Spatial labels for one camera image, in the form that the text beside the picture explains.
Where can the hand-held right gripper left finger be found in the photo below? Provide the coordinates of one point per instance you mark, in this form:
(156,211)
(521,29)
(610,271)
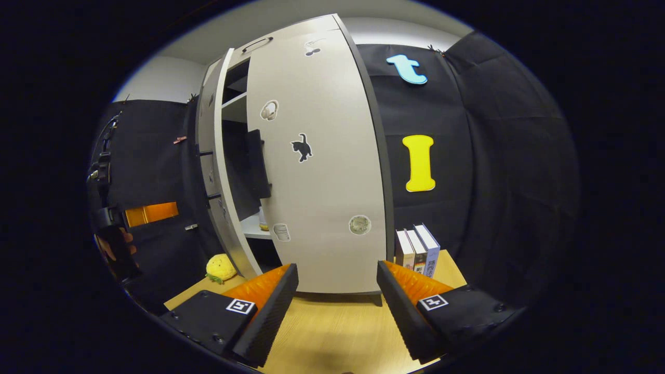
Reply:
(270,317)

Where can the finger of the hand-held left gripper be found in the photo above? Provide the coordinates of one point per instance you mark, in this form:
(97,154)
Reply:
(150,214)

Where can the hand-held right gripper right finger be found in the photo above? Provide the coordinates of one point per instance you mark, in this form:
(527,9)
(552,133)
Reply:
(400,311)

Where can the white cabinet door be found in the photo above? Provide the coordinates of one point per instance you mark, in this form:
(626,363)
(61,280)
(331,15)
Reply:
(221,176)
(322,182)

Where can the white shoe cabinet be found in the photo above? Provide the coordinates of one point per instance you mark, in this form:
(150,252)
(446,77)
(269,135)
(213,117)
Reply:
(296,36)

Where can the white brown book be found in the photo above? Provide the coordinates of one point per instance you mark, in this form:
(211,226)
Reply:
(417,254)

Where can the white pink book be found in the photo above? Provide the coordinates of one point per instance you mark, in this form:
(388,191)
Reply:
(404,252)

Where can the white blue book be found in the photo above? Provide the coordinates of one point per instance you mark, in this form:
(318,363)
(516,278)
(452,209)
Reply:
(431,252)

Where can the yellow plush toy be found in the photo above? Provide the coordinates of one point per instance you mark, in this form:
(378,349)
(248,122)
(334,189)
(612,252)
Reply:
(221,267)

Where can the black backdrop cloth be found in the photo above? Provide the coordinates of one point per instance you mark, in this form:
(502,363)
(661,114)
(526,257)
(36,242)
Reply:
(519,156)

